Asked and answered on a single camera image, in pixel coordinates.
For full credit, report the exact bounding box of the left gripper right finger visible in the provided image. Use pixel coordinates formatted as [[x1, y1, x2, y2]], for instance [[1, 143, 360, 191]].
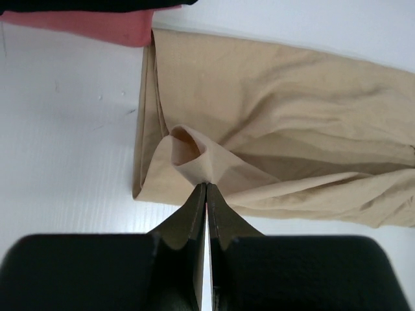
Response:
[[206, 183, 263, 310]]

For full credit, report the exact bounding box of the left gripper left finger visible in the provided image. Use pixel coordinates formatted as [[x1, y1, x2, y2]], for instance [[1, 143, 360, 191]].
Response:
[[145, 183, 207, 310]]

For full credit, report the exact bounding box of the beige t shirt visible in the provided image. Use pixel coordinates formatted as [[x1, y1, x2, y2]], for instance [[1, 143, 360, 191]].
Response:
[[132, 29, 414, 227]]

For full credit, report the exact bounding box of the folded pink t shirt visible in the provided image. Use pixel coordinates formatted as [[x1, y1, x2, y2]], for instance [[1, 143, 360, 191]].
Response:
[[0, 3, 153, 49]]

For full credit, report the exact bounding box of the folded black t shirt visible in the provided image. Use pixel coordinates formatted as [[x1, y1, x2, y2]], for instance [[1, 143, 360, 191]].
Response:
[[1, 0, 197, 15]]

